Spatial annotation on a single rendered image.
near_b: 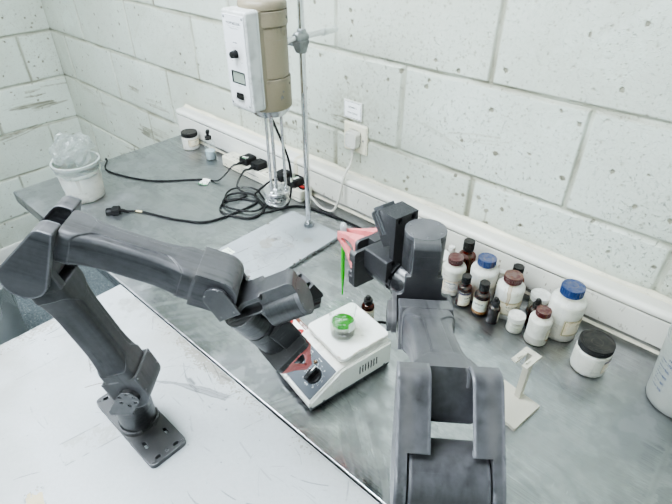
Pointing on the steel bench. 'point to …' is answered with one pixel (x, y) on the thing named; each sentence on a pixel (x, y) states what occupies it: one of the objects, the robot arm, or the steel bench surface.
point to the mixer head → (258, 56)
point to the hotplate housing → (367, 361)
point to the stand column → (304, 119)
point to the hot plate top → (369, 333)
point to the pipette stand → (520, 406)
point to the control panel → (306, 372)
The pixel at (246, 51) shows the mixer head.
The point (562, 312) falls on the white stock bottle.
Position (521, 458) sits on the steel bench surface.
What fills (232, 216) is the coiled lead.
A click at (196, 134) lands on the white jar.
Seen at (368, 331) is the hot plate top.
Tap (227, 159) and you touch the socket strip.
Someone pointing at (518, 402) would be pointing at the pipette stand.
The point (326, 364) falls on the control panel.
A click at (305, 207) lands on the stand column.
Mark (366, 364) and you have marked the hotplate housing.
